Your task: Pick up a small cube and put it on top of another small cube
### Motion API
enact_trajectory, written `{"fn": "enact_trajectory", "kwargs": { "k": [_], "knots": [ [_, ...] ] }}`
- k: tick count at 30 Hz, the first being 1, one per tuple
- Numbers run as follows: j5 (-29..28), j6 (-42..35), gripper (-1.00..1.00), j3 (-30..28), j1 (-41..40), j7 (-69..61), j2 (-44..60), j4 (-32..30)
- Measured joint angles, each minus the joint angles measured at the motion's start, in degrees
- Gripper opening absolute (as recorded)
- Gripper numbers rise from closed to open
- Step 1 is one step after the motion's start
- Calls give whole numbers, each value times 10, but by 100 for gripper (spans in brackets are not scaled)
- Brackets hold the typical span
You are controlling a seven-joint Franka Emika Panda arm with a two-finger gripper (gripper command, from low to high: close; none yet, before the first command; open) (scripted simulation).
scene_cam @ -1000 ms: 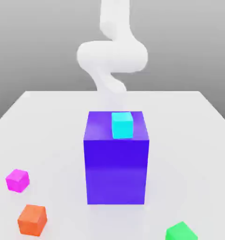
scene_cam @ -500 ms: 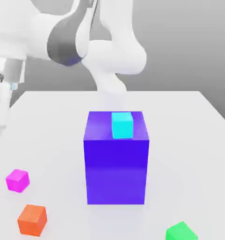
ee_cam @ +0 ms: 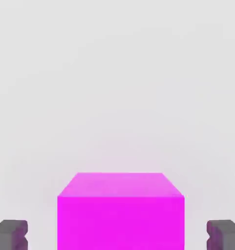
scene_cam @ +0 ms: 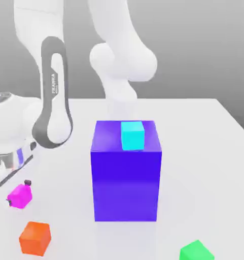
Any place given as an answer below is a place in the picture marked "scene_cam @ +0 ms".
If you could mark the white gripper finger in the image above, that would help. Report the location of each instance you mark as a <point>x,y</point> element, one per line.
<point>27,182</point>
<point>9,201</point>

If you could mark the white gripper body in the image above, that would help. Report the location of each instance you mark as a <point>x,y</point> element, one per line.
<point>16,172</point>

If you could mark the small magenta cube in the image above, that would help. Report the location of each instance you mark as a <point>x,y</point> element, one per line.
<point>20,197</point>

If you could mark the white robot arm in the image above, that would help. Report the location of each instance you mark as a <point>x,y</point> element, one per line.
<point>121,61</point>

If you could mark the small orange cube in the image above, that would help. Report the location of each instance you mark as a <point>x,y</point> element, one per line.
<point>35,239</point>

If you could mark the small cyan cube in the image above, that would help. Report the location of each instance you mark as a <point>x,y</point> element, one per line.
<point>132,136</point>

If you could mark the small green cube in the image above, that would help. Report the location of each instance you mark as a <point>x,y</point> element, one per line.
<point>195,251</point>

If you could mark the large blue box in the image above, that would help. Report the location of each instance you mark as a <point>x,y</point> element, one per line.
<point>125,182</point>

